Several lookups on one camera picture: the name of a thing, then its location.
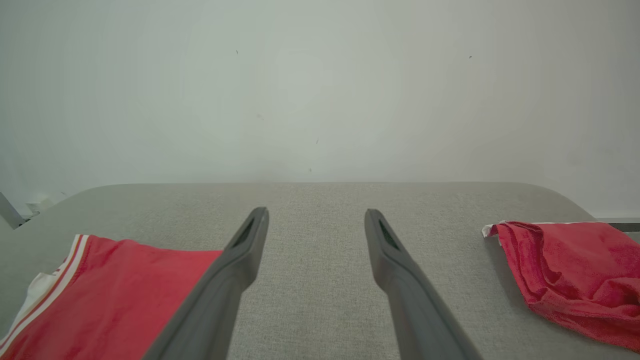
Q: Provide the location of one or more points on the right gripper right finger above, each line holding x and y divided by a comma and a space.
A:
415, 310

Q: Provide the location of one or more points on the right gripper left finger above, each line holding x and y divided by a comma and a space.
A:
215, 300

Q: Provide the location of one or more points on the red garment white striped band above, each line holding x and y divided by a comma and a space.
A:
125, 295

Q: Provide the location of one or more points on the red shorts white trim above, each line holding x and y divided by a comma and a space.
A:
575, 270

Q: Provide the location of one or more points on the grey metal bar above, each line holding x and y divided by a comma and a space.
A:
11, 212

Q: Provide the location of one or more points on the white skirting board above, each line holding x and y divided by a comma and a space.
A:
620, 221

